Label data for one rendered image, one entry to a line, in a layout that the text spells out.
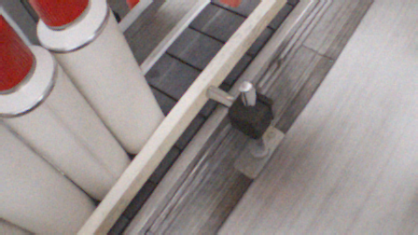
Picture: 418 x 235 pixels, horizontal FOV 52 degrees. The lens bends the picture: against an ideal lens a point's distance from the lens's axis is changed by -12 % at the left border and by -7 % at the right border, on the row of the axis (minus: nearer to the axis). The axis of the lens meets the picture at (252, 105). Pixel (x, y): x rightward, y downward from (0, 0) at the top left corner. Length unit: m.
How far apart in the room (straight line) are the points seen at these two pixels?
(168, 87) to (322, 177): 0.17
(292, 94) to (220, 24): 0.10
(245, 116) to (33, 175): 0.17
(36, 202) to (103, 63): 0.11
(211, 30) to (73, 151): 0.22
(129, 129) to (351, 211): 0.19
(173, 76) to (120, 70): 0.14
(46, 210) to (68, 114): 0.08
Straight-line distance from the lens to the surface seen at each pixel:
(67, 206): 0.36
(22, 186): 0.31
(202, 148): 0.41
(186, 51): 0.46
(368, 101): 0.42
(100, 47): 0.30
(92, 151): 0.34
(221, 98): 0.39
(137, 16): 0.40
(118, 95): 0.33
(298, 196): 0.38
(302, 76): 0.49
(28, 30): 0.44
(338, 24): 0.53
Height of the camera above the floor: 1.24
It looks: 59 degrees down
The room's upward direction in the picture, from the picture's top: 11 degrees counter-clockwise
